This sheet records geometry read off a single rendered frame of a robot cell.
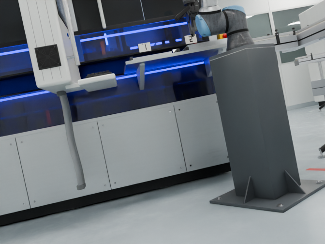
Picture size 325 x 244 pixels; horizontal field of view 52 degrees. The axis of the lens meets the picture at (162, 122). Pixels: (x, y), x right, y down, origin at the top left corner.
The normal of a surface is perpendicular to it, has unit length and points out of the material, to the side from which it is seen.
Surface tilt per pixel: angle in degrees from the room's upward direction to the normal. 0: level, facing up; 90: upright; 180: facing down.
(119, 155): 90
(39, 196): 90
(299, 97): 90
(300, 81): 90
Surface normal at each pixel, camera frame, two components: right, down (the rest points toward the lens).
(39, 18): 0.11, 0.01
